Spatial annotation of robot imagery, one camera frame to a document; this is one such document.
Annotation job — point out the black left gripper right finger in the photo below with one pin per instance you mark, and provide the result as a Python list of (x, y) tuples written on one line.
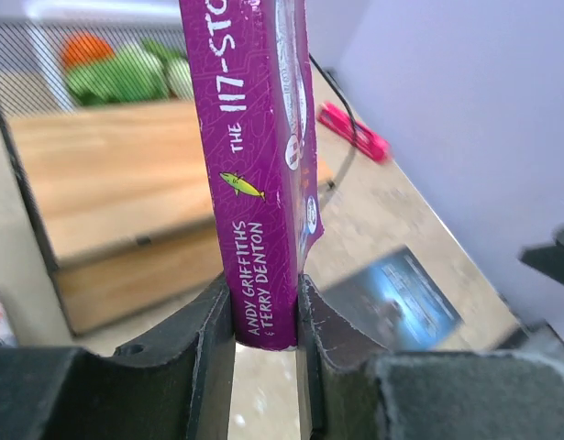
[(339, 392)]

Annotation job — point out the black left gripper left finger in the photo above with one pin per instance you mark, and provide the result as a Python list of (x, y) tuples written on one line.
[(183, 371)]

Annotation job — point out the purple Treehouse paperback book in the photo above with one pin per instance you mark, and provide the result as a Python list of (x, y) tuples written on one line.
[(253, 92)]

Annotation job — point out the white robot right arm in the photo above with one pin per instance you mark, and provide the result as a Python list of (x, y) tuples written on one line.
[(547, 259)]

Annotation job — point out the dark Wuthering Heights book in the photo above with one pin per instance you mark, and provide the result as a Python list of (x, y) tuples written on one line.
[(396, 303)]

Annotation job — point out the pink rectangular box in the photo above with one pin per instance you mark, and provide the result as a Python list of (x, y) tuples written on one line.
[(360, 136)]

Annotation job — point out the green lettuce toy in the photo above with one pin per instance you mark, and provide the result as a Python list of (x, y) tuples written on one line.
[(137, 72)]

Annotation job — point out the small orange pumpkin toy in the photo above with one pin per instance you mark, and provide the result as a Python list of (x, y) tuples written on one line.
[(82, 48)]

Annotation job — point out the wooden shelf with wire frame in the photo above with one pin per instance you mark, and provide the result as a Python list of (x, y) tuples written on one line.
[(118, 199)]

